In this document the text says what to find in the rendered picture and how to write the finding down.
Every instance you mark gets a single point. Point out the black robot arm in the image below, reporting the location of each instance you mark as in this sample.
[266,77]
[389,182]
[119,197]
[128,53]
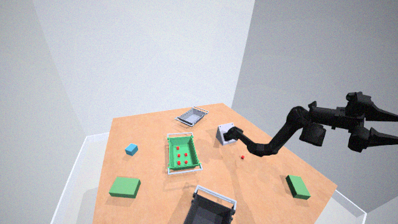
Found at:
[311,121]

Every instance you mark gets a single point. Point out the green plastic tray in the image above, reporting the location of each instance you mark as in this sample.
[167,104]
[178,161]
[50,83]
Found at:
[185,145]

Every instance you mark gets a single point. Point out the green flat box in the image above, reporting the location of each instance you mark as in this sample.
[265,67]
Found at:
[125,187]
[297,187]

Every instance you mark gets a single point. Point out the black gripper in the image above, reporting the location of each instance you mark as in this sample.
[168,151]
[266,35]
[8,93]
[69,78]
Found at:
[360,137]

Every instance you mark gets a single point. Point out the small blue block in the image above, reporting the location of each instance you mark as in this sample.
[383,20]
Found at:
[131,149]

